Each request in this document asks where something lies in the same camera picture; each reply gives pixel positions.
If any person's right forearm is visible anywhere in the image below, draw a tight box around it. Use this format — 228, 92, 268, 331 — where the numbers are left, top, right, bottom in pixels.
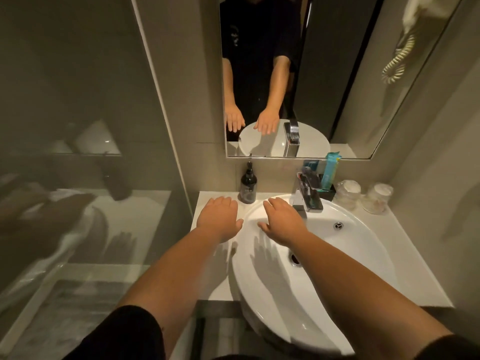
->
286, 232, 454, 360

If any wrapped glass cup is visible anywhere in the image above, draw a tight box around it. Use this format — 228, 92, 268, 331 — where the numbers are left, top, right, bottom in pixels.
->
333, 180, 362, 211
361, 183, 394, 215

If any person's left hand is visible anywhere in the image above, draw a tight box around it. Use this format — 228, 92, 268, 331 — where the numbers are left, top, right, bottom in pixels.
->
196, 196, 244, 244

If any white hair dryer coiled cord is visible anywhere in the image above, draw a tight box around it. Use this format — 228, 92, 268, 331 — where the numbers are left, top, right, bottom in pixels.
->
381, 0, 464, 85

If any chrome faucet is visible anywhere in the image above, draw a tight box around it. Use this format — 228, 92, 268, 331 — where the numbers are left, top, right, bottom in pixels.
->
292, 171, 324, 219

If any white ceramic sink basin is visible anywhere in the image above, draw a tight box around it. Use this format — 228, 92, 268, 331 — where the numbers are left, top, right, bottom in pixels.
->
231, 194, 399, 357

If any person's right hand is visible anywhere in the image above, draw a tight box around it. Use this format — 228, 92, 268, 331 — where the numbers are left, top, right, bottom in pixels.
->
257, 197, 309, 248

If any person's left forearm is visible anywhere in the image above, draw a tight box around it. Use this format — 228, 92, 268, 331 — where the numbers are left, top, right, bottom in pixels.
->
118, 226, 234, 358

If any dark soap pump bottle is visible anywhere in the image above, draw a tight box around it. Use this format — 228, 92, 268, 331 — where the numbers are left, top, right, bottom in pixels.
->
240, 161, 258, 205

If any glass shower partition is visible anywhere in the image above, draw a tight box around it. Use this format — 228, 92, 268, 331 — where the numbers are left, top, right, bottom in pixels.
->
0, 0, 194, 360

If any teal toiletry packet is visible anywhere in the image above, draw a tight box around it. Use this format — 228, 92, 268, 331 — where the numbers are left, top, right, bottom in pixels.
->
321, 152, 342, 192

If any wall mirror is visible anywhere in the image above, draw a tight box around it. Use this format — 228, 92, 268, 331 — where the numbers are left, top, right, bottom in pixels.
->
218, 0, 466, 160

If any black shirt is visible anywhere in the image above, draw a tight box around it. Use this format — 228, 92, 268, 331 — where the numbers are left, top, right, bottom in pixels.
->
63, 305, 480, 360

